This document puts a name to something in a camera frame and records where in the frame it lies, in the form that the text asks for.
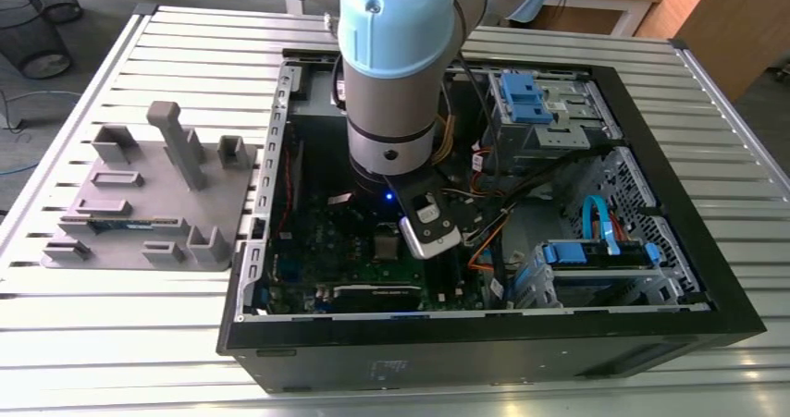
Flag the RAM stick with gold contacts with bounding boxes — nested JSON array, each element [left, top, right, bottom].
[[84, 221, 156, 234]]

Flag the yellow power wires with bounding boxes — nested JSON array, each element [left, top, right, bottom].
[[430, 114, 458, 166]]

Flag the blue plastic drive carrier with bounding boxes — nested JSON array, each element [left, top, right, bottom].
[[513, 103, 554, 125], [502, 72, 545, 104]]

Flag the silver-topped CPU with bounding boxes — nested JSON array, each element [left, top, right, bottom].
[[371, 230, 403, 260]]

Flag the CPU socket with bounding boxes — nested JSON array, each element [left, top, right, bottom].
[[369, 228, 413, 266]]

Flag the large black mesh bin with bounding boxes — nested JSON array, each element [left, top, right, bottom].
[[0, 0, 75, 80]]

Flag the black disk in blue carrier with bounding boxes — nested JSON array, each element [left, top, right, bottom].
[[539, 240, 661, 271]]

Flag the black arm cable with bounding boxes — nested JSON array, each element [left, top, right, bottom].
[[453, 0, 501, 178]]

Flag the black PC case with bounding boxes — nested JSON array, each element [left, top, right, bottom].
[[214, 48, 768, 395]]

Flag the black Nvidia graphics card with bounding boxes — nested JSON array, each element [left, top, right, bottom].
[[331, 282, 426, 315]]

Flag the silver disk bay cage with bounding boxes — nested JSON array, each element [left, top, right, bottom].
[[505, 239, 709, 310]]

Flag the blue plastic cage latch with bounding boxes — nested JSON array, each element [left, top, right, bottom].
[[514, 263, 539, 310]]

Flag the green Dell motherboard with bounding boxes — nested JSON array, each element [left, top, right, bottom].
[[263, 190, 493, 315]]

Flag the grey plastic parts rack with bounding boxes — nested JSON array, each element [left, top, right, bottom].
[[38, 101, 262, 274]]

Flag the red black twisted wire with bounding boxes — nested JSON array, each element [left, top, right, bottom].
[[274, 139, 304, 233]]

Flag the small black mesh bin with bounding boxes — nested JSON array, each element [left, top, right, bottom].
[[42, 1, 86, 25]]

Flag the grey power supply unit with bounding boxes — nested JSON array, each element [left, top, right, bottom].
[[288, 70, 351, 194]]

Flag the thick black cable bundle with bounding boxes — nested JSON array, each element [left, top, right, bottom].
[[462, 144, 618, 247]]

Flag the silver optical drive cage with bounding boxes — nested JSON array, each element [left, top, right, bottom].
[[479, 68, 623, 174]]

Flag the silver camera on black mount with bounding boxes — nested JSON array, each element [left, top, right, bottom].
[[382, 174, 483, 262]]

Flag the blue floor cable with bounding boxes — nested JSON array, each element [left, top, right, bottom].
[[0, 160, 40, 178]]

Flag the blue data wire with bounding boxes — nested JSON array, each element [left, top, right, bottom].
[[582, 193, 621, 257]]

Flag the wooden cabinet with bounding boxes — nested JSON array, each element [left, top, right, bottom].
[[671, 0, 790, 106]]

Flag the orange wire bundle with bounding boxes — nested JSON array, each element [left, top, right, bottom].
[[466, 243, 514, 277]]

